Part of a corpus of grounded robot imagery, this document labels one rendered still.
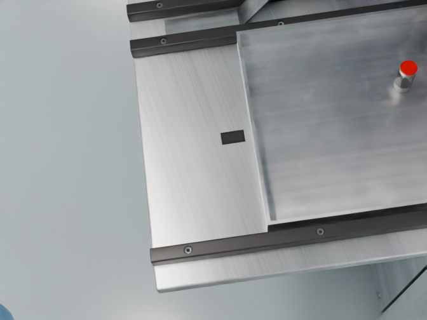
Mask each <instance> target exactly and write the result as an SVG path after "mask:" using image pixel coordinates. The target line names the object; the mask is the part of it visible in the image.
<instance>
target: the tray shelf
mask: <svg viewBox="0 0 427 320"><path fill-rule="evenodd" d="M398 1H406V0H282V1H273V2H268V3H267V4H266V5H265V6H264V7H263V8H262V9H261V10H260V11H259V12H258V13H257V14H256V15H255V16H253V17H252V18H251V19H250V20H249V21H248V22H247V23H252V22H260V21H265V20H274V19H279V18H287V17H296V16H301V15H309V14H314V13H323V12H328V11H335V10H344V9H349V8H357V7H362V6H371V5H376V4H384V3H393V2H398ZM238 8H239V7H234V8H225V9H220V10H212V11H203V12H198V13H190V14H185V15H177V16H172V17H163V18H155V19H150V20H141V21H136V22H130V30H131V38H132V40H133V39H142V38H147V37H155V36H164V35H166V32H165V22H164V20H170V19H174V18H183V17H191V16H195V15H204V14H208V13H216V12H221V11H229V10H237V9H238ZM133 63H134V70H135V83H136V90H137V102H138V110H139V122H140V135H141V142H142V155H143V162H144V175H145V181H146V194H147V207H148V214H149V226H150V233H151V246H152V248H157V247H162V246H171V245H176V244H184V243H193V242H198V241H207V240H212V239H220V238H225V237H234V236H242V235H247V234H256V233H261V232H267V228H266V221H265V216H264V208H263V204H262V197H261V189H260V185H259V177H258V172H257V165H256V161H255V153H254V146H253V141H252V134H251V129H250V122H249V118H248V110H247V103H246V98H245V90H244V86H243V79H242V74H241V67H240V59H239V55H238V47H237V43H234V44H225V45H220V46H212V47H207V48H198V49H193V50H185V51H176V52H171V53H163V54H158V55H149V56H144V57H137V58H133ZM238 130H244V135H245V142H240V143H231V144H225V145H223V144H222V139H221V134H220V133H225V132H230V131H238ZM425 256H427V228H423V229H414V230H406V231H401V232H392V233H387V234H378V235H373V236H365V237H356V238H351V239H342V240H337V241H329V242H324V243H315V244H306V245H301V246H293V247H288V248H279V249H274V250H265V251H256V252H251V253H243V254H238V255H229V256H224V257H215V258H207V259H202V260H193V261H188V262H179V263H171V264H166V265H157V266H154V278H155V285H156V290H157V291H158V292H159V293H167V292H172V291H180V290H189V289H195V288H203V287H208V286H217V285H222V284H231V283H239V282H244V281H253V280H258V279H267V278H272V277H280V276H289V275H294V274H303V273H308V272H317V271H322V270H330V269H339V268H344V267H353V266H358V265H367V264H372V263H381V262H389V261H394V260H403V259H408V258H417V257H425Z"/></svg>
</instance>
